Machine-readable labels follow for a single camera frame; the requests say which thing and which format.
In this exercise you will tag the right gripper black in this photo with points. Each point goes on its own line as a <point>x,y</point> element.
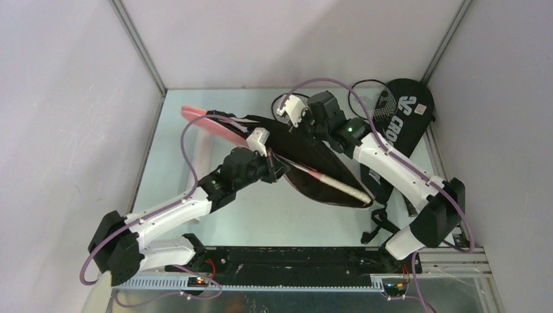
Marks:
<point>310,113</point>

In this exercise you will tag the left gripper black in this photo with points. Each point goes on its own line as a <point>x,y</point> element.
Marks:
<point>275,169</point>

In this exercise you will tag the pink SPORT racket bag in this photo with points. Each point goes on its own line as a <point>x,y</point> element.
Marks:
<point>284,144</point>

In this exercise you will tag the white shuttlecock tube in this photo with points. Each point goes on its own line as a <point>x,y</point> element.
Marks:
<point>201,158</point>

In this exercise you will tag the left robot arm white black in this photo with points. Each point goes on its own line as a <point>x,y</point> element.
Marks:
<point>173,216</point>

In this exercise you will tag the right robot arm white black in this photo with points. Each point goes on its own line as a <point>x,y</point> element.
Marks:
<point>440,203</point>

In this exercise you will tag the black racket left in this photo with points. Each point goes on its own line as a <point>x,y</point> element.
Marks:
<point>278,101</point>

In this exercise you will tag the black racket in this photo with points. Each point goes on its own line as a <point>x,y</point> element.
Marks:
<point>278,101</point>
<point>378,97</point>

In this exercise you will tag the black racket right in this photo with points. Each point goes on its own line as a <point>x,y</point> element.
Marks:
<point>378,97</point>

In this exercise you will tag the left controller board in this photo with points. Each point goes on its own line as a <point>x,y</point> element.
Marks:
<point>197,282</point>

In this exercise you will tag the controller board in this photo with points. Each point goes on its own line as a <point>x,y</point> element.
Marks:
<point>197,282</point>
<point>395,290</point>

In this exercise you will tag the right controller board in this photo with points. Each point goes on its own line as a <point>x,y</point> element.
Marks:
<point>395,290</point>

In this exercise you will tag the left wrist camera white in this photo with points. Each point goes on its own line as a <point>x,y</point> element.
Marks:
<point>257,139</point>

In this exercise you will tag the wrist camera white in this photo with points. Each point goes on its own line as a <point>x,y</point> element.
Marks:
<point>293,108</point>
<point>257,139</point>

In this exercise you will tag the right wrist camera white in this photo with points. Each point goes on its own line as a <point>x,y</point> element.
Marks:
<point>293,108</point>

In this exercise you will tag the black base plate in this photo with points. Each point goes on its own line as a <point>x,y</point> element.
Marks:
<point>303,266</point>

